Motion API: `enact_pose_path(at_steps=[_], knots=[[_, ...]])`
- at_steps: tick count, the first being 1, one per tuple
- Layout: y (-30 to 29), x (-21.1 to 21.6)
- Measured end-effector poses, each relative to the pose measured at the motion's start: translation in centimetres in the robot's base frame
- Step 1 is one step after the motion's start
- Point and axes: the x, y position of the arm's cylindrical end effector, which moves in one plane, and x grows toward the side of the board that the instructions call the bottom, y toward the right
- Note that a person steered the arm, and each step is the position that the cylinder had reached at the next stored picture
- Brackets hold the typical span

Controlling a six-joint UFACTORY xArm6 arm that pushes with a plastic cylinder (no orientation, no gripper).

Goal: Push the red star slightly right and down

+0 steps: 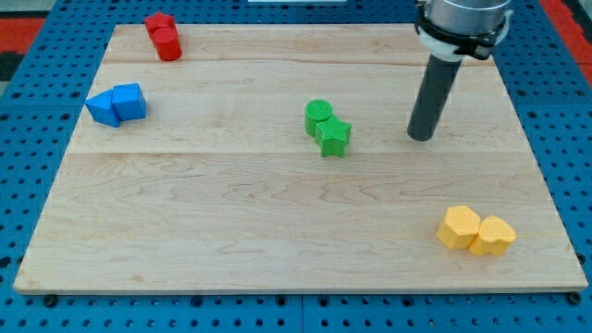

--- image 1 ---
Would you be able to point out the red cylinder block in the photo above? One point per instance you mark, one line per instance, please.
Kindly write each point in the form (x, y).
(166, 44)

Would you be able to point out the light wooden board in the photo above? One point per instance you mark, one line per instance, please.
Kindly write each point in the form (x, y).
(220, 190)

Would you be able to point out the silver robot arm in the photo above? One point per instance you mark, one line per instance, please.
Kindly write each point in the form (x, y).
(466, 17)

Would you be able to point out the blue cube block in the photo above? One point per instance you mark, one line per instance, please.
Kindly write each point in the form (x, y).
(128, 102)

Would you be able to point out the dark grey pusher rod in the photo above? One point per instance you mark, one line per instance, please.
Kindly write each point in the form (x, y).
(433, 94)

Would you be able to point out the green cylinder block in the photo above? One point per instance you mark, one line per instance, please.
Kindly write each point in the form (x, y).
(316, 111)

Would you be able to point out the yellow hexagon block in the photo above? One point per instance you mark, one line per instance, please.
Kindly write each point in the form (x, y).
(458, 227)

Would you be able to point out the green star block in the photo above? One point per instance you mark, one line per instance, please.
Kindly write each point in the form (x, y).
(333, 136)

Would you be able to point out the yellow heart block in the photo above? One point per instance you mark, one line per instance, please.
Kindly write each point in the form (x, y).
(494, 237)

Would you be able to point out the red star block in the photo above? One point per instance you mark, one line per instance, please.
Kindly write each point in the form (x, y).
(157, 21)

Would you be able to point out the blue triangle block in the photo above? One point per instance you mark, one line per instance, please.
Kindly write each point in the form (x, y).
(101, 109)

